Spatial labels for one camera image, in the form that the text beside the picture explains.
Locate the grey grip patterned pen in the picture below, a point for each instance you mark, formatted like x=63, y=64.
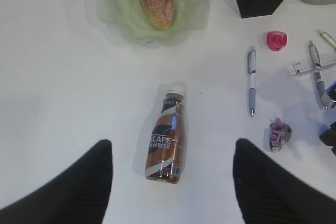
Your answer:
x=316, y=65

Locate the beige patterned pen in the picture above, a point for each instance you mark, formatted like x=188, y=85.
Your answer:
x=327, y=38

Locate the blue black right robot arm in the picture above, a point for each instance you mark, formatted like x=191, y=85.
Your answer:
x=328, y=100

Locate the pink pencil sharpener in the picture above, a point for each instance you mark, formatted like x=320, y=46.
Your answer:
x=276, y=40

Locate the transparent plastic ruler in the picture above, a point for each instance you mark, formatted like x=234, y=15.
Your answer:
x=306, y=66

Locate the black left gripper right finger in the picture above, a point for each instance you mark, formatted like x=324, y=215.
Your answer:
x=267, y=193

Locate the green wavy glass plate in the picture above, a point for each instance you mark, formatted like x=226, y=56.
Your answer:
x=149, y=23

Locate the blue grip white pen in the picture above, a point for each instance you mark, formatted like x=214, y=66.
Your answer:
x=251, y=70

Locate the sugared bread roll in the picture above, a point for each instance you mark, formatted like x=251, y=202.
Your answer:
x=160, y=13

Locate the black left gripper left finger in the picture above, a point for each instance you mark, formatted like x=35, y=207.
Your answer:
x=80, y=194

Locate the white printed paper ball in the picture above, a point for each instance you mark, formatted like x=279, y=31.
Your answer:
x=280, y=134

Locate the brown coffee drink bottle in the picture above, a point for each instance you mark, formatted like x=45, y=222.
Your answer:
x=165, y=157

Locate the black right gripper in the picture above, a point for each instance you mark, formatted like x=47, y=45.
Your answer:
x=328, y=137

